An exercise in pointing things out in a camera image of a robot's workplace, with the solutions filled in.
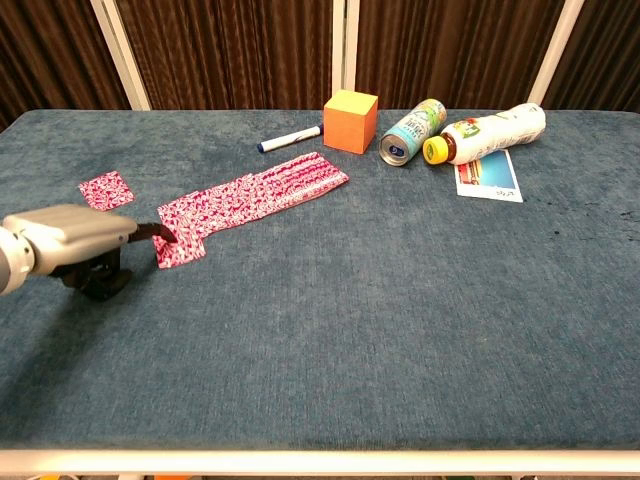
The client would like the blue fabric tablecloth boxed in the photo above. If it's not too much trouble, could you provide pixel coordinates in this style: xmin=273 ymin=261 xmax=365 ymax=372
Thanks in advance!
xmin=0 ymin=108 xmax=640 ymax=454

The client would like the small pink patterned cloth square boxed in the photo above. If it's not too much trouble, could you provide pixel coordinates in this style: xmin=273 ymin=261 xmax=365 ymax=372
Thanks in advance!
xmin=78 ymin=170 xmax=137 ymax=213

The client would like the yellow-capped white label tea bottle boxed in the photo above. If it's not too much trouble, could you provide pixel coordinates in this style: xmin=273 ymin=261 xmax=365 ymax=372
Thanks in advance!
xmin=422 ymin=102 xmax=548 ymax=167

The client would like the white table frame edge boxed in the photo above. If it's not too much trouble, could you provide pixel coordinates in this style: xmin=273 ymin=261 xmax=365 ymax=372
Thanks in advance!
xmin=0 ymin=448 xmax=640 ymax=477

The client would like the white screen frame post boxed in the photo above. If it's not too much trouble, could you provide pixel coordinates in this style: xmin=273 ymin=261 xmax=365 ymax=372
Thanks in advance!
xmin=528 ymin=0 xmax=585 ymax=106
xmin=345 ymin=0 xmax=361 ymax=97
xmin=331 ymin=0 xmax=347 ymax=101
xmin=89 ymin=0 xmax=152 ymax=112

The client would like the light blue drink can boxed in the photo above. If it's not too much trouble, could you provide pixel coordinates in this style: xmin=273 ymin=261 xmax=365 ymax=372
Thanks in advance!
xmin=378 ymin=97 xmax=449 ymax=167

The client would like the white marker with blue cap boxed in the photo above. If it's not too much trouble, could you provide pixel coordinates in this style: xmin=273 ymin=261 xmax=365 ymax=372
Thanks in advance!
xmin=256 ymin=125 xmax=323 ymax=155

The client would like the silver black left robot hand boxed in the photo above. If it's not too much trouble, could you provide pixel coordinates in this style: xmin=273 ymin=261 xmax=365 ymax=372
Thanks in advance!
xmin=2 ymin=203 xmax=180 ymax=303

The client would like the orange cube block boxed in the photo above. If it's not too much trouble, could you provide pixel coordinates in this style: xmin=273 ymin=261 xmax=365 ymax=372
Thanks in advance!
xmin=322 ymin=89 xmax=380 ymax=156

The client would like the pink patterned cloth strip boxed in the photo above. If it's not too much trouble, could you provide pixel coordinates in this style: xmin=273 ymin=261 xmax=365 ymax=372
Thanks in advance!
xmin=156 ymin=151 xmax=351 ymax=247

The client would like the brown pleated curtain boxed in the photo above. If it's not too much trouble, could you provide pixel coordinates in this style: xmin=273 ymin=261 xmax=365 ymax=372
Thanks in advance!
xmin=0 ymin=0 xmax=640 ymax=132

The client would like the blue photo postcard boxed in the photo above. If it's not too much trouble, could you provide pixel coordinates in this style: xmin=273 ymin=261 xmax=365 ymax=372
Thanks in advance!
xmin=453 ymin=148 xmax=525 ymax=204

